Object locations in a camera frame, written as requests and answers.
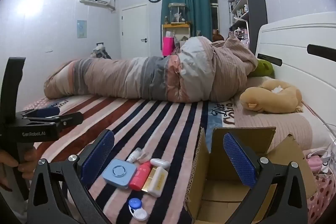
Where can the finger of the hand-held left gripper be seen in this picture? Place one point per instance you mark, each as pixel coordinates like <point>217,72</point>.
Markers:
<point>71,118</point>
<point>47,112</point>

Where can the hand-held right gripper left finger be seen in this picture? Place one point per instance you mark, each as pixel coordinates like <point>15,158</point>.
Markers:
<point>98,157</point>

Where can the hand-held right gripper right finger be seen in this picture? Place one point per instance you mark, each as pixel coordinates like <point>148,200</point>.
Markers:
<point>240,163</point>

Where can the blue square case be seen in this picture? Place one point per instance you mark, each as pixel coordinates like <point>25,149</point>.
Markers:
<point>119,172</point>

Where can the small white spray bottle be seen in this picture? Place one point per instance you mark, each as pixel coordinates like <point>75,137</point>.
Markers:
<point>134,155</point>

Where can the cardboard box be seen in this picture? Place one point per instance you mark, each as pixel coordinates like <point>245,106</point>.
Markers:
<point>202,166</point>

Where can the red plastic bottle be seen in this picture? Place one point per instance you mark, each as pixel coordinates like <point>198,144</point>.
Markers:
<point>140,176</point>

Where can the blue white contact lens case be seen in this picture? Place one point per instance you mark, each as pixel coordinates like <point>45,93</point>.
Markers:
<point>135,204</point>

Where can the white oval case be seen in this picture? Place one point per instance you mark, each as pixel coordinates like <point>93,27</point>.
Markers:
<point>160,162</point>

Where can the cream gold cosmetic box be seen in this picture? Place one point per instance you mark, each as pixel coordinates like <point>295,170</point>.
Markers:
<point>156,182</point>

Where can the person's left hand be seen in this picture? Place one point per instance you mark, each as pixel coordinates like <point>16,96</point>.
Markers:
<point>26,165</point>

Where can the beige ribbed pillow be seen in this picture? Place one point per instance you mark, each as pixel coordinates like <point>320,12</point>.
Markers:
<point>275,121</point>

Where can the striped blanket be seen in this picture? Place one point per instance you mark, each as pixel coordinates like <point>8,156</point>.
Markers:
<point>147,119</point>

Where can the tan plush toy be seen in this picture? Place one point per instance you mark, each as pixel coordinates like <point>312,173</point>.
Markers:
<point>275,101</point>

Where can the grey white plush toy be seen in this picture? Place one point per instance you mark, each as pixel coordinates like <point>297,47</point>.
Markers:
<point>99,52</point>

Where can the rolled pink grey duvet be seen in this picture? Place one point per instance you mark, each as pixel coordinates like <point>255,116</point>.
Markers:
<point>131,77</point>

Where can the white power strip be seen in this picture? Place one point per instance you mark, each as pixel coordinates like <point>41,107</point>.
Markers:
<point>329,157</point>

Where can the pink polka dot sheet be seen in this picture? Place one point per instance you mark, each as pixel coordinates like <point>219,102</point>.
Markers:
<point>325,195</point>

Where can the green plush pillow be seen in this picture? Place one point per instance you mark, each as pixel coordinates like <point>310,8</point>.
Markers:
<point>265,67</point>

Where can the white door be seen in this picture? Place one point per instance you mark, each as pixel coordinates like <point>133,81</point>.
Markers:
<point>134,29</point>

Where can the pink bag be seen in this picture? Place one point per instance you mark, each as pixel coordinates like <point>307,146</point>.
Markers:
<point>168,47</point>

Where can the reddish brown round thing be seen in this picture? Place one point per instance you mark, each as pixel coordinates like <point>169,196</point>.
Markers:
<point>218,37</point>

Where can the white bed headboard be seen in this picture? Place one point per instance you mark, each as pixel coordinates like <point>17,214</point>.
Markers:
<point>288,35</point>

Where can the yellow shelf unit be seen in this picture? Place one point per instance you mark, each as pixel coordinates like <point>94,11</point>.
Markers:
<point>176,26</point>

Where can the glass tank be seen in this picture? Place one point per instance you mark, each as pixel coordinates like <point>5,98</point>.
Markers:
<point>179,14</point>

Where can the window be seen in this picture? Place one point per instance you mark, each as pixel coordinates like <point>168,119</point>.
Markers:
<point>214,11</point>

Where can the teal curtain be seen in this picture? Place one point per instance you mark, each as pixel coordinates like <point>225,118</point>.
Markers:
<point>199,8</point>

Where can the dark bookshelf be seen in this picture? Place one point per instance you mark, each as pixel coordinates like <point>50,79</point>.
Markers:
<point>256,3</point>

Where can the pale blue wall poster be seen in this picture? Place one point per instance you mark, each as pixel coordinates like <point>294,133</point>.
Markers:
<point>82,29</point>

